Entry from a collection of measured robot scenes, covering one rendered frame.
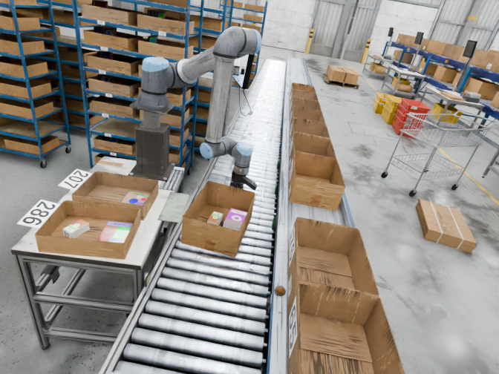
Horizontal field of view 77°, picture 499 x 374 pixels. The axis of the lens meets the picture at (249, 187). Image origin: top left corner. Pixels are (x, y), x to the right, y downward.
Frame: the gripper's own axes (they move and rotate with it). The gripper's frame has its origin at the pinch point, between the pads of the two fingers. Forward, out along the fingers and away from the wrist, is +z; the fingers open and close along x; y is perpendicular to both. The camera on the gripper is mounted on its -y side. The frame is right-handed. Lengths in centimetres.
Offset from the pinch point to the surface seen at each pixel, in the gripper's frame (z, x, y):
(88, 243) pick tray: -3, 62, 60
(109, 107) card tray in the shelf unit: 0, -119, 143
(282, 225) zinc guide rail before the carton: -8.6, 28.6, -25.5
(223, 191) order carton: -7.1, 3.6, 10.6
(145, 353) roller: 6, 100, 19
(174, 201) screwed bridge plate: 5.1, 6.1, 38.7
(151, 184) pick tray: -1, 2, 55
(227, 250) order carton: 1.9, 43.8, -0.2
